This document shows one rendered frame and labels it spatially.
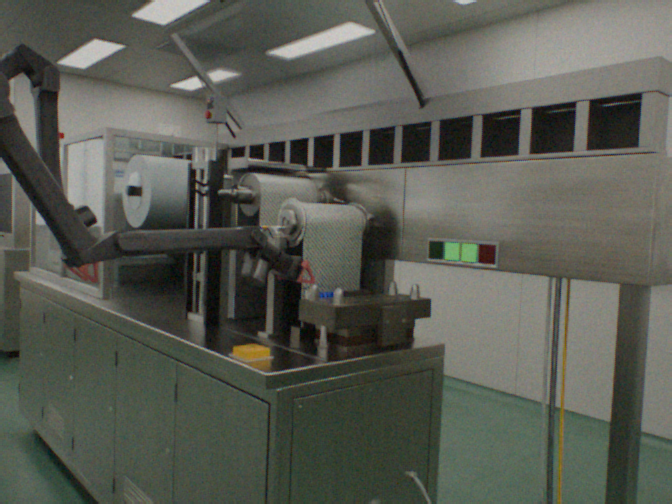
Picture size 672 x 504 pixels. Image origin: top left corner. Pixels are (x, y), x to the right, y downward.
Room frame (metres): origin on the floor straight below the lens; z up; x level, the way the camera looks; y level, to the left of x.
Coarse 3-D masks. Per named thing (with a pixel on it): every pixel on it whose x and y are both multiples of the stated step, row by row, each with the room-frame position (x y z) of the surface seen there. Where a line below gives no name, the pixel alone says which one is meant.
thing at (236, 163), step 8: (232, 160) 1.94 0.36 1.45; (240, 160) 1.90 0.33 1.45; (248, 160) 1.89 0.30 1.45; (256, 160) 1.92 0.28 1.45; (232, 168) 1.94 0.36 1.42; (240, 168) 1.91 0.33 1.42; (264, 168) 2.02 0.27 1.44; (272, 168) 2.01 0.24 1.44; (280, 168) 1.99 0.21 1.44; (288, 168) 2.05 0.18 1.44; (296, 168) 2.03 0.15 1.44; (304, 168) 2.05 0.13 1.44; (312, 168) 2.07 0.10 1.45; (320, 168) 2.10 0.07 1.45
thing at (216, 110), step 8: (208, 96) 2.16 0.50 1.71; (216, 96) 2.12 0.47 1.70; (224, 96) 2.14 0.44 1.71; (208, 104) 2.16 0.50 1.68; (216, 104) 2.12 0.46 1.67; (224, 104) 2.14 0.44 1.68; (208, 112) 2.13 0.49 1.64; (216, 112) 2.12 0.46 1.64; (224, 112) 2.14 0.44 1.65; (208, 120) 2.15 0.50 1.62; (216, 120) 2.12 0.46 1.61; (224, 120) 2.14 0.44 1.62
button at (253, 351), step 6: (234, 348) 1.44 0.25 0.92; (240, 348) 1.43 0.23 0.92; (246, 348) 1.43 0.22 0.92; (252, 348) 1.44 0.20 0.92; (258, 348) 1.44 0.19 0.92; (264, 348) 1.44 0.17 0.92; (234, 354) 1.44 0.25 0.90; (240, 354) 1.42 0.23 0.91; (246, 354) 1.40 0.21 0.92; (252, 354) 1.41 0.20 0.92; (258, 354) 1.42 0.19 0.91; (264, 354) 1.43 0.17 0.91
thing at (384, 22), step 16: (224, 0) 2.01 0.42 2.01; (368, 0) 1.65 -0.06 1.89; (192, 16) 2.19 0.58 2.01; (384, 16) 1.66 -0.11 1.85; (384, 32) 1.70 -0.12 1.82; (400, 48) 1.72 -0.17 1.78; (192, 64) 2.44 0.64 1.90; (400, 64) 1.76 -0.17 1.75; (416, 80) 1.78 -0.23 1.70; (416, 96) 1.77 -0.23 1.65; (336, 112) 2.12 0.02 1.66; (240, 128) 2.61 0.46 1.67
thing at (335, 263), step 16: (304, 240) 1.68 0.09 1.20; (320, 240) 1.72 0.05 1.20; (336, 240) 1.76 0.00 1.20; (352, 240) 1.80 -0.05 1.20; (304, 256) 1.68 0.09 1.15; (320, 256) 1.72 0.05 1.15; (336, 256) 1.76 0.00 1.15; (352, 256) 1.81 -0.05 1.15; (304, 272) 1.68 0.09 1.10; (320, 272) 1.72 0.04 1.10; (336, 272) 1.76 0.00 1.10; (352, 272) 1.81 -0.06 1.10; (320, 288) 1.72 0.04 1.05; (336, 288) 1.77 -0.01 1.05; (352, 288) 1.81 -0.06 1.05
